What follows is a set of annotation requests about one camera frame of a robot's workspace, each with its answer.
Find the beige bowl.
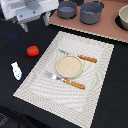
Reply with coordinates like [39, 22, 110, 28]
[119, 5, 128, 30]

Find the teal padded gripper finger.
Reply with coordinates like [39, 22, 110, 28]
[22, 23, 28, 32]
[43, 14, 49, 25]

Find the red toy sausage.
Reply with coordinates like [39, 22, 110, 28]
[27, 46, 39, 57]

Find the fork with wooden handle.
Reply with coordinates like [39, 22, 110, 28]
[45, 72, 85, 89]

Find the woven beige placemat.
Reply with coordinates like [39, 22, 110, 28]
[14, 31, 114, 128]

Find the white toy fish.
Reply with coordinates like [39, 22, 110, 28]
[11, 62, 22, 80]

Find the grey pot with handles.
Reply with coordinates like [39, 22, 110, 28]
[80, 1, 104, 25]

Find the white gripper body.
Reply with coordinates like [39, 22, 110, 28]
[1, 0, 59, 23]

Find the round wooden plate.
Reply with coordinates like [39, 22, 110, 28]
[56, 55, 83, 78]

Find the knife with wooden handle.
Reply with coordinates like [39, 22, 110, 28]
[58, 49, 97, 63]

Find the grey frying pan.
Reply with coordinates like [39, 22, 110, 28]
[57, 1, 77, 19]

